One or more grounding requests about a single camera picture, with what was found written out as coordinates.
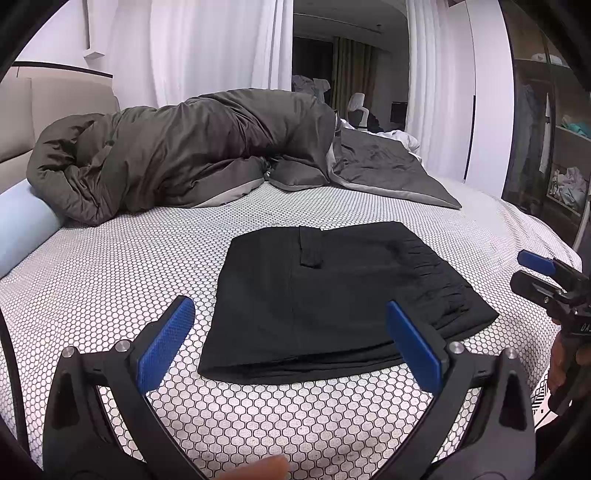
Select hanging grey garment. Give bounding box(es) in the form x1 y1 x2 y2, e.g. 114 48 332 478
512 82 553 172

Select person's right hand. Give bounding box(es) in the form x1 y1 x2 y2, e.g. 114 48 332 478
547 320 567 393

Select white crumpled sheet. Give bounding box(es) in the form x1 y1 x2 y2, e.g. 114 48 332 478
338 117 422 155

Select black cable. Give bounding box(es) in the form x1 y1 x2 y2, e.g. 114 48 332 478
0 309 33 462

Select bed with white honeycomb sheet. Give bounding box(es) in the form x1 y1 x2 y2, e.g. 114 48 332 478
0 178 583 480

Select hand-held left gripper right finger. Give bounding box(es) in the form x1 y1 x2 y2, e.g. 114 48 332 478
385 300 539 480

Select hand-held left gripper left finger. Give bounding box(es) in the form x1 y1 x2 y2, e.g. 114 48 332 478
42 295 208 480

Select pale crumpled clothes pile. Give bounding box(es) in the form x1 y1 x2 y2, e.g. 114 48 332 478
549 165 590 209

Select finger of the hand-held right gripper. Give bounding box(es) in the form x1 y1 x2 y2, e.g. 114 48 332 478
510 270 579 319
517 250 583 286

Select white sheer curtain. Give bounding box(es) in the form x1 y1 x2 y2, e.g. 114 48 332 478
405 0 476 168
88 0 293 112

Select white chair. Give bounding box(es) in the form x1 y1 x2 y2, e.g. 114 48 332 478
347 92 371 130

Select black pants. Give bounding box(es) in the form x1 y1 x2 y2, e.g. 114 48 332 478
198 220 500 385

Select dark glass-door wardrobe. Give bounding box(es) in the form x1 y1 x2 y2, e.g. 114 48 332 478
501 0 591 241

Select person's left hand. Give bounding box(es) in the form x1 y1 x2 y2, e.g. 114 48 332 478
217 455 290 480

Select olive drape curtain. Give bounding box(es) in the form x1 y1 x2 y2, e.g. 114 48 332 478
331 37 380 121

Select grey duvet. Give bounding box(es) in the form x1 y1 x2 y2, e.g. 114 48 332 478
26 88 462 227

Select pile of grey clothes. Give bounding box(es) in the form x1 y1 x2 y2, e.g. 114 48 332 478
292 74 331 101

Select light blue bolster pillow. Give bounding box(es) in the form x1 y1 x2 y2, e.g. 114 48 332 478
0 178 65 278

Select teal folded clothes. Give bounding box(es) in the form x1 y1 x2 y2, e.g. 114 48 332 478
560 115 591 136

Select beige padded headboard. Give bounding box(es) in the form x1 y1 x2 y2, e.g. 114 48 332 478
0 60 121 190

